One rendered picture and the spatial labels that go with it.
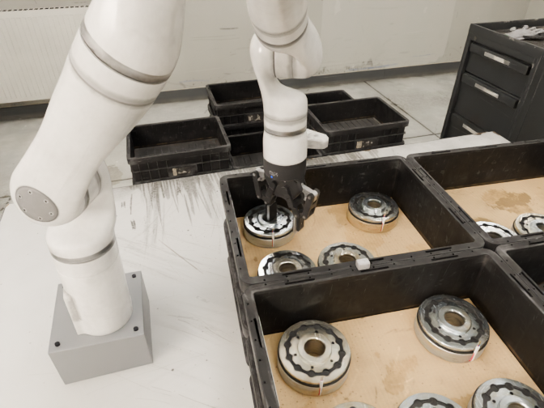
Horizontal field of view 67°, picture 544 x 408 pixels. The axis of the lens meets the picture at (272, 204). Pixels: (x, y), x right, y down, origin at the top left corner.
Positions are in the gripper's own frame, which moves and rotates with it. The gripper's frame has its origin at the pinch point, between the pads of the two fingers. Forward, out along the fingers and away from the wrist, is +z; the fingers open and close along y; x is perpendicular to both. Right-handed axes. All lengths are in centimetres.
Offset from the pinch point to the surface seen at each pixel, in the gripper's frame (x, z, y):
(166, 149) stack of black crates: 47, 38, -99
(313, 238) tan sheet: 3.5, 5.0, 4.7
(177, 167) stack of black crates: 36, 34, -78
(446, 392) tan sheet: -12.0, 5.2, 36.6
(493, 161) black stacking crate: 45, -1, 26
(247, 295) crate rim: -22.1, -5.1, 10.0
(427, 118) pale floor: 259, 89, -52
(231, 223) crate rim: -11.8, -5.2, -2.4
